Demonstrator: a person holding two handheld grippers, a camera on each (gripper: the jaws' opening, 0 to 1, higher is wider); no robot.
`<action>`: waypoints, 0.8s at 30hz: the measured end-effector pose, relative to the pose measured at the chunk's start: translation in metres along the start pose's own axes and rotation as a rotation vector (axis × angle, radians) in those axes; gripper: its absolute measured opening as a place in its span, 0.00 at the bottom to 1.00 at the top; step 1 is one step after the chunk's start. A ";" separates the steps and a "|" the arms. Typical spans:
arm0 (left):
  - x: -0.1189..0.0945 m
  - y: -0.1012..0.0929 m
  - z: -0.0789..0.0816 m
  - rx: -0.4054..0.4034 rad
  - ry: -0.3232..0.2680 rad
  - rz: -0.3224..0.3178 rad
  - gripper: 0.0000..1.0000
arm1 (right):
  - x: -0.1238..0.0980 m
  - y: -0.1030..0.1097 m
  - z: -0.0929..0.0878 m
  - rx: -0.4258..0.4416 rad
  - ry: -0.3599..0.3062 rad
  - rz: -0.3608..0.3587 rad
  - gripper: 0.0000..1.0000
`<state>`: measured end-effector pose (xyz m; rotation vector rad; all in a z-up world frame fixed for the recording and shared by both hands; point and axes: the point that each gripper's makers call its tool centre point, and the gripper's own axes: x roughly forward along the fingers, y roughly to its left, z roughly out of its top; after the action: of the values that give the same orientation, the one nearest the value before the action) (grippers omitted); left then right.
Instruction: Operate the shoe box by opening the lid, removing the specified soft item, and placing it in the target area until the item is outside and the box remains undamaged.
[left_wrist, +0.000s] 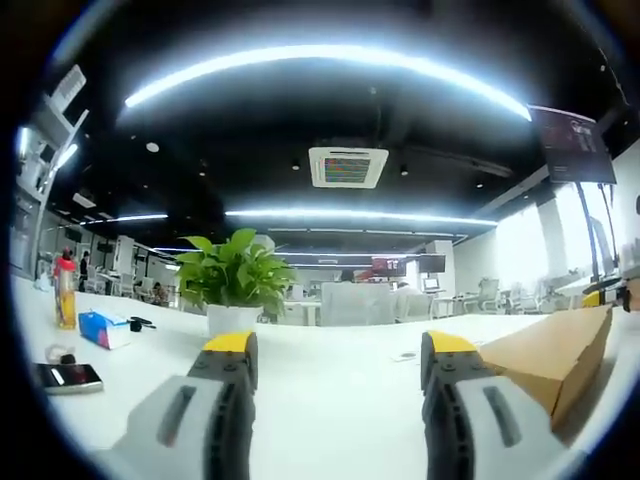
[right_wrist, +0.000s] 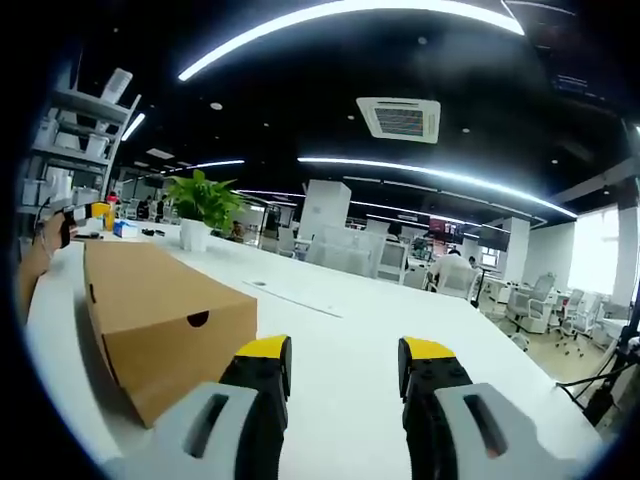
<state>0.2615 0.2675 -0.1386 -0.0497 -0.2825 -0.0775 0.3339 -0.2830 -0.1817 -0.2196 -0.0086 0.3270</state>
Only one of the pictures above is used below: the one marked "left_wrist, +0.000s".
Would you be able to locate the long ceiling light strip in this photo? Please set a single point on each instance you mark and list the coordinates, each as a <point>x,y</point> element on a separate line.
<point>325,65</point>
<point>360,216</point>

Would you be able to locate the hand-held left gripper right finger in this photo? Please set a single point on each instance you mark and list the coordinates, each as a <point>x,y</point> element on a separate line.
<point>465,400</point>

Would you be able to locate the blue tissue box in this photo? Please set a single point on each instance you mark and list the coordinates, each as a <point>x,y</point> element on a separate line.
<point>102,327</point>

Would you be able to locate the ceiling air conditioner unit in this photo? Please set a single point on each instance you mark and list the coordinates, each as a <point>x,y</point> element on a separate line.
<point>345,167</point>

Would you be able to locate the white plant pot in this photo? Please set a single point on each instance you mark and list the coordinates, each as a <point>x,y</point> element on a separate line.
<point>234,320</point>

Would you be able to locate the black smartphone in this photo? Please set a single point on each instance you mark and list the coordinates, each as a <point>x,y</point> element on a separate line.
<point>67,377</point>

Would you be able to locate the dark hanging banner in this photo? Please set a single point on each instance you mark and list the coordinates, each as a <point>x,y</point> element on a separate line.
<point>575,145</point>

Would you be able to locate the small black object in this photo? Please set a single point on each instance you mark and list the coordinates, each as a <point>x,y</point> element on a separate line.
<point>135,326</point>

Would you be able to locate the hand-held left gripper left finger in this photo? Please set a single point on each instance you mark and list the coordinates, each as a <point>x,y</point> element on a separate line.
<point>210,400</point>

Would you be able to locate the red hanging sign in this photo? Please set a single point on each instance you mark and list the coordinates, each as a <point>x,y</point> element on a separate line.
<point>389,264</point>

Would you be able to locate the white office chair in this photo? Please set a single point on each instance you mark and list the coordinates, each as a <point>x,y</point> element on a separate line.
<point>489,294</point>

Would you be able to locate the clear plastic wrapper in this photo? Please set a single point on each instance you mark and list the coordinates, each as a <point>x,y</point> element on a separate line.
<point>55,352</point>

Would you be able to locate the green potted plant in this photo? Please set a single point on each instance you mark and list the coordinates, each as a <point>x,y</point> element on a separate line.
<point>235,272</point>

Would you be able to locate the yellow bottle with red cap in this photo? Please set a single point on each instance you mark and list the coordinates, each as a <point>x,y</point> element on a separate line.
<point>65,295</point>

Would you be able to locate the computer monitor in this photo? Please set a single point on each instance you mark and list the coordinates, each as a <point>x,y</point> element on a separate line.
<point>431,285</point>

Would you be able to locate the brown cardboard shoe box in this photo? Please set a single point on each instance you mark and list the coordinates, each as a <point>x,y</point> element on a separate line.
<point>555,362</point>

